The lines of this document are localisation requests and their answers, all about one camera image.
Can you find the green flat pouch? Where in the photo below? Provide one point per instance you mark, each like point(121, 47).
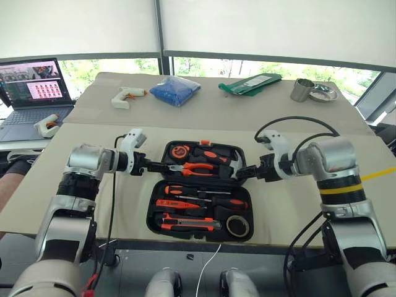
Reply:
point(247, 86)

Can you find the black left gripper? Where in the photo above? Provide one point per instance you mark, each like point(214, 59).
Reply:
point(140, 164)

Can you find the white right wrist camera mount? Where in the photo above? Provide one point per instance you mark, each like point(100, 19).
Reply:
point(280, 143)

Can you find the stainless steel dish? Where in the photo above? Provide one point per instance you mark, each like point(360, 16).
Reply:
point(325, 94)

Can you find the stainless steel cup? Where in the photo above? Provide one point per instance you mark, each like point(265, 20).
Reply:
point(300, 92)

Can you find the orange black utility knife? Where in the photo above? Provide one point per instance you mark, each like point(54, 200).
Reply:
point(188, 222)

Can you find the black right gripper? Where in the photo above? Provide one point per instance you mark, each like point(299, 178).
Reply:
point(268, 168)

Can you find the black tool case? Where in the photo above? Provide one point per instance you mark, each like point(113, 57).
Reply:
point(201, 235)

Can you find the white roller blind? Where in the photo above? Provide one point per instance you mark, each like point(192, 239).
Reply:
point(77, 24)
point(278, 28)

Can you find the silver robot left leg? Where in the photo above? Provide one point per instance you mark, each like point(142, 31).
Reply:
point(162, 284)

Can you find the orange voltage tester pen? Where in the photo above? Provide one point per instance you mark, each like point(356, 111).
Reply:
point(173, 203)

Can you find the grey open laptop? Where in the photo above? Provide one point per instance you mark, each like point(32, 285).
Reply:
point(31, 80)

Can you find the person leg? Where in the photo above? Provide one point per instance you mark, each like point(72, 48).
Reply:
point(9, 191)

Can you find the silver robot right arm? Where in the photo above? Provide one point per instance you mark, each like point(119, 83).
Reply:
point(334, 154)

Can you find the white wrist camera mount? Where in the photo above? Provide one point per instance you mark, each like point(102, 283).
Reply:
point(128, 145)
point(280, 143)

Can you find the beige table cover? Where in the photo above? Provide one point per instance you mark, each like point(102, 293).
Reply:
point(216, 114)

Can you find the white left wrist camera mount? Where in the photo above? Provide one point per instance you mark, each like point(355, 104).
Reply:
point(128, 145)

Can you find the black tape roll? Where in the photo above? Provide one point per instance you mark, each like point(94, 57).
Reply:
point(230, 230)

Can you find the orange black tape measure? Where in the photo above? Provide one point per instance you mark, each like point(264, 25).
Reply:
point(179, 152)

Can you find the blue plastic bag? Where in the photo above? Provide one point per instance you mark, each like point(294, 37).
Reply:
point(174, 91)

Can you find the black orange stubby screwdriver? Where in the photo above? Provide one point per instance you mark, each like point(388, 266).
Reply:
point(232, 203)

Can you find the black window mullion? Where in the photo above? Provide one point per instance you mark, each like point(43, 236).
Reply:
point(162, 37)

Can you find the thin precision screwdriver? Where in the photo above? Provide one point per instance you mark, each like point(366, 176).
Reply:
point(193, 198)

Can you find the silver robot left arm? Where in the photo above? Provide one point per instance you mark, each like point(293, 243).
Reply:
point(83, 161)

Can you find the white hot glue gun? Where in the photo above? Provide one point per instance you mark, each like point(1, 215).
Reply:
point(119, 100)
point(46, 128)

